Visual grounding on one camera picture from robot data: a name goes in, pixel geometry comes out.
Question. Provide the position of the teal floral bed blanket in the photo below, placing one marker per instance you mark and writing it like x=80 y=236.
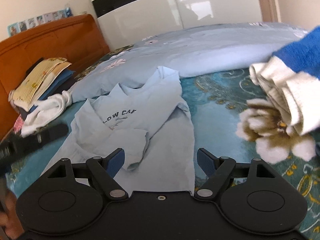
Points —
x=228 y=120

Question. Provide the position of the blue folded cloth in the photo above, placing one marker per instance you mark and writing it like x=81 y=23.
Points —
x=64 y=81

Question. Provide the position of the orange wooden headboard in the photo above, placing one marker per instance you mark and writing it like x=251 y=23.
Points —
x=77 y=38

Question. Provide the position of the white towel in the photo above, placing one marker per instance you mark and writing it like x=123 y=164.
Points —
x=45 y=112

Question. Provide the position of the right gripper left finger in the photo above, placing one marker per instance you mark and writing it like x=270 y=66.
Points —
x=103 y=171

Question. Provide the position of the light blue floral quilt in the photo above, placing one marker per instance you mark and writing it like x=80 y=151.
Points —
x=192 y=52

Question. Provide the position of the yellow patterned pillow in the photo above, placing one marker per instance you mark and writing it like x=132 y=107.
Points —
x=37 y=82

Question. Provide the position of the white glossy wardrobe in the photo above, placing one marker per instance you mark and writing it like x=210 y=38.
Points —
x=125 y=22

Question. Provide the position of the row of photo cards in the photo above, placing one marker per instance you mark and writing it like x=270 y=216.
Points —
x=33 y=22

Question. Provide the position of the wooden door frame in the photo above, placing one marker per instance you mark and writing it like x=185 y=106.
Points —
x=270 y=10

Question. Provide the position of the blue and white sweater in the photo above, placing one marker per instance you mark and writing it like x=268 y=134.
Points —
x=291 y=81

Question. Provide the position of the light blue printed shirt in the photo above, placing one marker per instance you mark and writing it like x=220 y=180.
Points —
x=152 y=124

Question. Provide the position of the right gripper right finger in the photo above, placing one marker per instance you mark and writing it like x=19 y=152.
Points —
x=218 y=171

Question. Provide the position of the pink checked cloth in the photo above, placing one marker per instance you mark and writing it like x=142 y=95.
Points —
x=18 y=125

